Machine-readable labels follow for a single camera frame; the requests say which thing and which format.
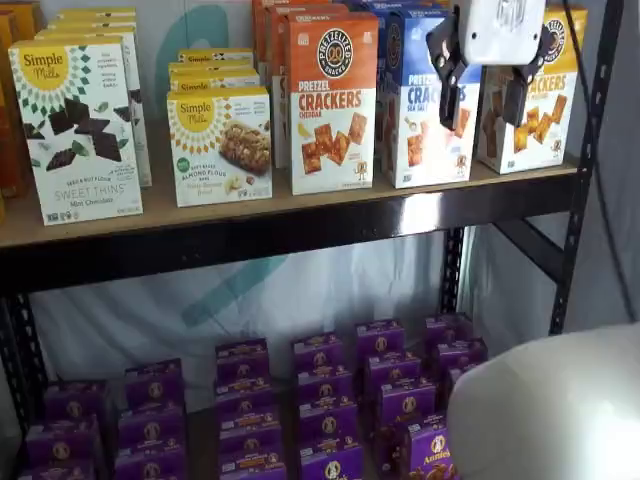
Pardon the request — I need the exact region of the white backdrop sheet teal logo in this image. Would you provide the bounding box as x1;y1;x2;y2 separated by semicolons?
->
29;0;482;397

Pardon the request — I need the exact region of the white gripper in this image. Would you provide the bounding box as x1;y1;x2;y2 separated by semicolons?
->
425;0;552;133

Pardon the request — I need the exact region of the black metal wooden shelf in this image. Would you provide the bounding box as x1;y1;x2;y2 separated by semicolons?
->
0;0;627;480

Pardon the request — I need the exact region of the purple Annie's snack box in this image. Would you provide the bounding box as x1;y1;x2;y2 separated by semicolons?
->
17;459;97;480
114;444;189;480
378;419;457;480
367;352;423;397
434;339;489;374
292;332;347;374
297;364;356;407
299;442;365;480
25;414;102;467
218;405;283;454
298;397;359;447
124;358;184;410
214;375;274;417
215;338;272;384
118;403;187;450
424;313;474;352
219;449;288;480
378;378;438;427
355;319;407;359
43;380;109;422

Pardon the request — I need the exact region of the Simple Mills almond bars box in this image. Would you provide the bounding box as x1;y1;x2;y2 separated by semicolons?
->
166;85;274;209
168;68;262;94
168;60;258;76
178;47;255;66

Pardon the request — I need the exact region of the wooden shelf board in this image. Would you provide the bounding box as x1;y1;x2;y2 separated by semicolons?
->
0;153;582;249

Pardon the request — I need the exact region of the purple snack boxes group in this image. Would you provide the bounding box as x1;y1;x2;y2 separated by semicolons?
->
183;349;382;480

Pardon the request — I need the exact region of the blue sea salt pretzel crackers box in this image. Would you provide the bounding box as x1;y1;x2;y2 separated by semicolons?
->
372;4;407;174
344;0;454;13
382;6;489;190

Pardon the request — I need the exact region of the plain orange box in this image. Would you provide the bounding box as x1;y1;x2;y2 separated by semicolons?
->
8;0;44;42
0;10;30;199

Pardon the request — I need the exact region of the yellow pretzel crackers box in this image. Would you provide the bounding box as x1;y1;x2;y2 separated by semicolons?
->
475;3;589;176

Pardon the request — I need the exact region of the Simple Mills sweet thins box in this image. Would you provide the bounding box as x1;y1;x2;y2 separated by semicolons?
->
53;12;138;23
33;25;154;189
7;35;145;227
58;5;138;16
47;18;139;32

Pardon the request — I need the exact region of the orange cheddar pretzel crackers box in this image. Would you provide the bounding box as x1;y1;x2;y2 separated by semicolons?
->
264;3;351;169
284;10;380;197
251;0;332;76

